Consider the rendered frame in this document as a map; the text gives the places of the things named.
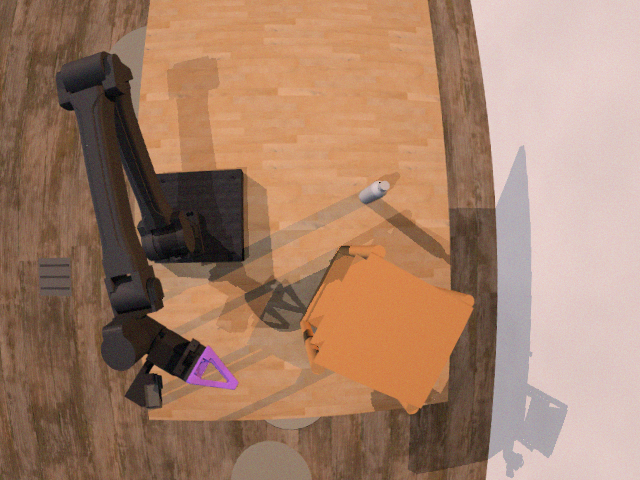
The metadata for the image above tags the small orange wooden shelving unit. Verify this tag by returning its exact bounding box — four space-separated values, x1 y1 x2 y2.
300 245 474 414

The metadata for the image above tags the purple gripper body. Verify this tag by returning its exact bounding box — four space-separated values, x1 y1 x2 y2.
154 328 206 382

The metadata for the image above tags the grey bottle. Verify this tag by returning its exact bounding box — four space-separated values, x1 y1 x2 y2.
359 180 390 204

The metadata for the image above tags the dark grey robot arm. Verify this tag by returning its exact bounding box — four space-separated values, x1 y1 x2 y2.
56 51 204 410

